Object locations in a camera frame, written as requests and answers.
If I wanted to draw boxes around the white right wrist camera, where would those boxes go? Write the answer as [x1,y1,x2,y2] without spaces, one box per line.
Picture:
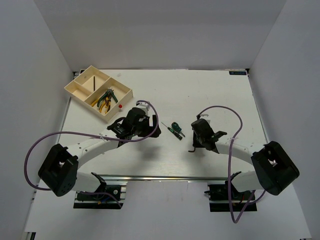
[196,113,211,124]

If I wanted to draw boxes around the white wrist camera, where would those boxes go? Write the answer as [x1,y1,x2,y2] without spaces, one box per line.
[135,101,151,116]
[196,113,211,124]

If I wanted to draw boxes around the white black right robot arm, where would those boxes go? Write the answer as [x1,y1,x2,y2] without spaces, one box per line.
[191,118,300,200]

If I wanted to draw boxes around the aluminium table rail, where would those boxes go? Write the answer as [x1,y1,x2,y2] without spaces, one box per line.
[47,173,283,181]

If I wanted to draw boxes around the green handled cutters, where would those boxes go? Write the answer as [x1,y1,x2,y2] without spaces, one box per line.
[97,88,118,107]

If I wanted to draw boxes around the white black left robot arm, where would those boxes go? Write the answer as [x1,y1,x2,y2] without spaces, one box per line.
[38,102,161,200]

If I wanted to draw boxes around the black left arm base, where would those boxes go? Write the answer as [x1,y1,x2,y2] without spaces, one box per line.
[73,181,127,210]

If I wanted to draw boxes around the yellow needle-nose pliers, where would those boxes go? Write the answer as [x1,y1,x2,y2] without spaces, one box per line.
[99,96,111,114]

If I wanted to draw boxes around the blue logo sticker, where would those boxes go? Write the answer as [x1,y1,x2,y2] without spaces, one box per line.
[229,71,247,76]

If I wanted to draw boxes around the long brown hex key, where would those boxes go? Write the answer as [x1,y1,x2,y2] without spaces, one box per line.
[93,76,96,92]

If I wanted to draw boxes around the cream compartment tray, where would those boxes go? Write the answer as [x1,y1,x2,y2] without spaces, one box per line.
[64,65,134,122]

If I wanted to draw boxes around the black green precision screwdriver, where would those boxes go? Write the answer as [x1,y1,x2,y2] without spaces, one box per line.
[161,122,183,141]

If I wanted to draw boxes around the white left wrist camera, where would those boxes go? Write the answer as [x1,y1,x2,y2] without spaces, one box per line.
[135,101,151,116]

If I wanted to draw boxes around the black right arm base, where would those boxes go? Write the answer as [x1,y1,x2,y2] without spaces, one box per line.
[204,183,252,213]

